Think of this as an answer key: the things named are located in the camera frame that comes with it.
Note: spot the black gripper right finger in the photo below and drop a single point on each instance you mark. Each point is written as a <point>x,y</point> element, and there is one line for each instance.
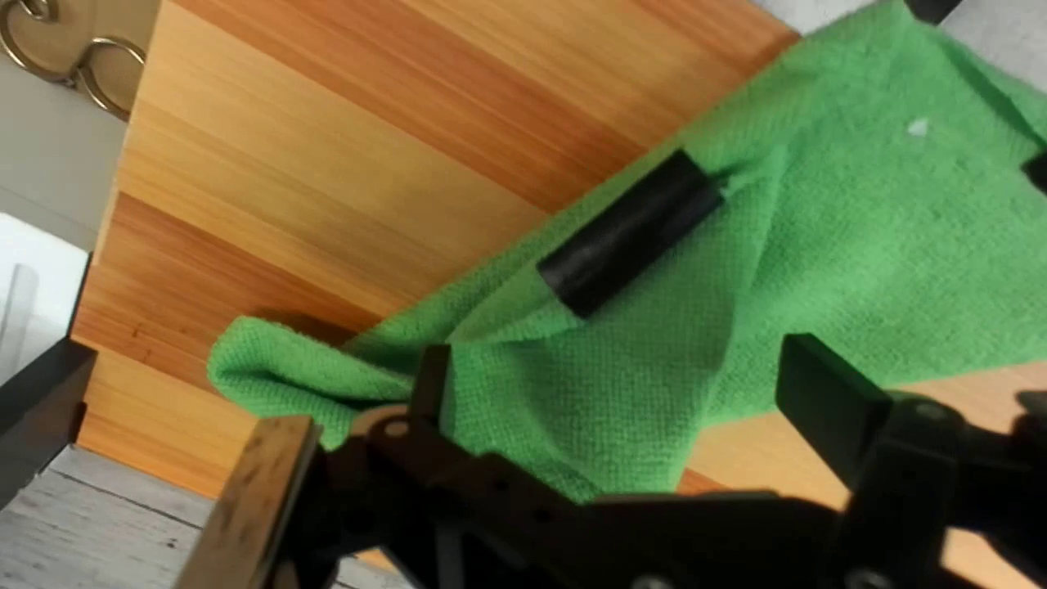
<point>836,411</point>

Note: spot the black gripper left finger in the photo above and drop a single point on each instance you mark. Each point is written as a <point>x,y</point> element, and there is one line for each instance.
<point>429,394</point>

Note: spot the green cloth towel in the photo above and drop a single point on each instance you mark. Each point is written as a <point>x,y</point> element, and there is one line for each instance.
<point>850,251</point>

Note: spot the short black cylinder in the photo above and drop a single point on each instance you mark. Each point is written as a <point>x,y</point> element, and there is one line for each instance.
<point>631,234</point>

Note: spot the wooden countertop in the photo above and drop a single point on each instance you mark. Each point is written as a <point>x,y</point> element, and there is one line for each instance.
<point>327,132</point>

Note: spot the grey wood-print back panel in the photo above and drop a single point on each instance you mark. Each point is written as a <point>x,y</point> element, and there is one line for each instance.
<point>85,535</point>

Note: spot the wide dark upright post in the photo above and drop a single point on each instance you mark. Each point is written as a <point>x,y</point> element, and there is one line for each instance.
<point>37,419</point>

